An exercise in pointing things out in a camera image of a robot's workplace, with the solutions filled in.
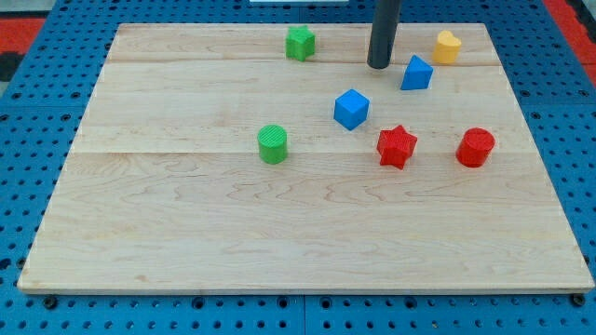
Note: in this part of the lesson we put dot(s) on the red cylinder block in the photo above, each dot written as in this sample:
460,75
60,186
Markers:
475,147

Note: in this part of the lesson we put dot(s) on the blue triangle block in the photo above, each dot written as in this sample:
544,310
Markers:
417,75

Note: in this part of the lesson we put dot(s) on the green star block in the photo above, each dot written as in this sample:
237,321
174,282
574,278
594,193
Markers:
300,43

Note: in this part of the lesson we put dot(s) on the light wooden board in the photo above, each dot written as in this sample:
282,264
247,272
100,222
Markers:
163,191

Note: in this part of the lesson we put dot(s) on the red star block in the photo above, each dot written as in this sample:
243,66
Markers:
395,146

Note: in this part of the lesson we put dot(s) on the blue cube block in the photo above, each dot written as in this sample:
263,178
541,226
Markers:
351,109

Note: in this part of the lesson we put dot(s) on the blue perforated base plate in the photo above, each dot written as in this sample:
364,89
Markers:
45,100

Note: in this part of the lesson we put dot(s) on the yellow heart block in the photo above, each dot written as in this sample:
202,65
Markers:
446,48

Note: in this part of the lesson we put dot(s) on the green cylinder block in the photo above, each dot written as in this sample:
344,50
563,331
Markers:
272,142

